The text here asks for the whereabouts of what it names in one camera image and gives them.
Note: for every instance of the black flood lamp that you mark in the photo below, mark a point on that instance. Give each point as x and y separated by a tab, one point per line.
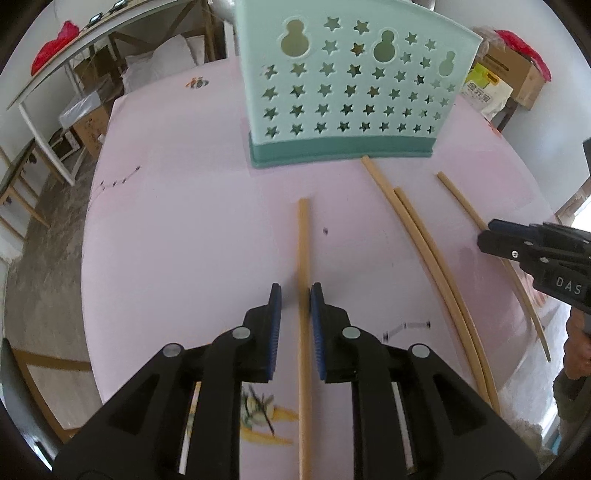
94	19
117	5

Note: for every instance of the person's right forearm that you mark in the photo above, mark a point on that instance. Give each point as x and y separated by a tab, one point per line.
570	399

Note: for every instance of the red plastic bag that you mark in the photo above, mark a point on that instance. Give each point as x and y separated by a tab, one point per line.
512	41
53	46

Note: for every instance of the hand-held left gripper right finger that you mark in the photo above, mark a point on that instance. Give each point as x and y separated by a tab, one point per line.
316	332

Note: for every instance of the cardboard box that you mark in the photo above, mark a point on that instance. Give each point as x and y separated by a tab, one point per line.
521	76
92	134

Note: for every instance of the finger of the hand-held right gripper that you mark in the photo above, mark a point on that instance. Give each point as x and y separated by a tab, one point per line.
517	230
505	249

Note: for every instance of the white sack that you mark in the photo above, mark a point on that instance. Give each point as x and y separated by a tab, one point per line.
157	60

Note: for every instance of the plastic-wrapped grey box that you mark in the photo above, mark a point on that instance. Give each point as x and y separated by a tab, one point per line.
81	108

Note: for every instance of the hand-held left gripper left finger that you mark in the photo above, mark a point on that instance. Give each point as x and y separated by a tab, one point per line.
274	332

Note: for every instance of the small white appliance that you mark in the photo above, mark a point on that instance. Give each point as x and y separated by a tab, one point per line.
64	145

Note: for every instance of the mint green utensil holder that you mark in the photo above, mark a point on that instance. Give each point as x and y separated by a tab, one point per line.
351	147

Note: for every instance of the yellow-green rice bag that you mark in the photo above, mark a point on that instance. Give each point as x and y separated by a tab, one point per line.
485	90

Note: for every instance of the white desk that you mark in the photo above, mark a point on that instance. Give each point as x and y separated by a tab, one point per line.
106	32

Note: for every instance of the single wooden chopstick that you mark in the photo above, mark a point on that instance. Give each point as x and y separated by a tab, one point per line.
304	240
457	193
415	218
379	180

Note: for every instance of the person's right hand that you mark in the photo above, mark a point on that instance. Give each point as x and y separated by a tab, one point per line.
579	341

